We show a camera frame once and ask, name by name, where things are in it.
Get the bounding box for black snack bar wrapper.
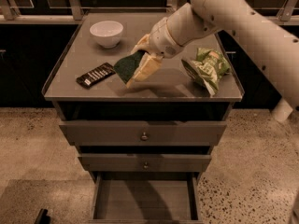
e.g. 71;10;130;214
76;63;115;89

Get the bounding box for grey drawer cabinet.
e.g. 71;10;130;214
41;12;245;224

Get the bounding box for white cylindrical post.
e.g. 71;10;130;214
272;98;293;122

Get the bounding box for black object on floor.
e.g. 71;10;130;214
34;209;50;224

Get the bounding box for white ceramic bowl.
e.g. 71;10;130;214
90;21;123;49

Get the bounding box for top grey drawer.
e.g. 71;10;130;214
60;120;226;147

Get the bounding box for bottom grey drawer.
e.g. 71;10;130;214
89;172;204;224

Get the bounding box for grey drawer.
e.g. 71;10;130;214
89;172;204;224
60;120;226;147
78;154;211;172

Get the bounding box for green chip bag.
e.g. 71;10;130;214
181;48;231;96

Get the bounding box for middle grey drawer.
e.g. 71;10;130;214
78;154;211;172

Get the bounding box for metal railing with glass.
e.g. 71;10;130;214
0;0;299;21

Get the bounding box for green yellow sponge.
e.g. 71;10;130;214
114;50;145;84

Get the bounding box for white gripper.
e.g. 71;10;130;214
126;17;183;88

